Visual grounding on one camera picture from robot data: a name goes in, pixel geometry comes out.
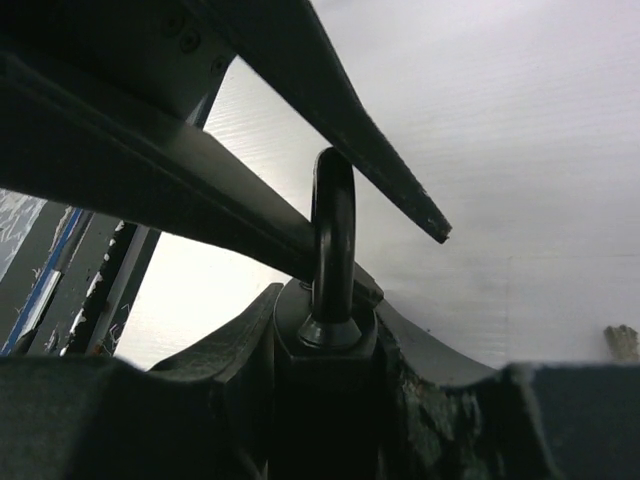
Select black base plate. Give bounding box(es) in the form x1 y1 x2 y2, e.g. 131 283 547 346
1 190 160 356

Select black-headed keys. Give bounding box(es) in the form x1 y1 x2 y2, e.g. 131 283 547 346
604 325 639 362

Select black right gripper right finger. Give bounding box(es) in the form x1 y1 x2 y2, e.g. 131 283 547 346
376 302 639 479

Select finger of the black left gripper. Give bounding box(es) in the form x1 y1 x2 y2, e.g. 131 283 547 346
194 1 452 243

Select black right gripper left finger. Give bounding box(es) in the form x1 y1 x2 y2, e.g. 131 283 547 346
1 283 281 479

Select black padlock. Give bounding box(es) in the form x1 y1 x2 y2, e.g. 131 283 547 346
268 148 379 479

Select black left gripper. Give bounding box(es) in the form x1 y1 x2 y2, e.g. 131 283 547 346
1 1 314 275

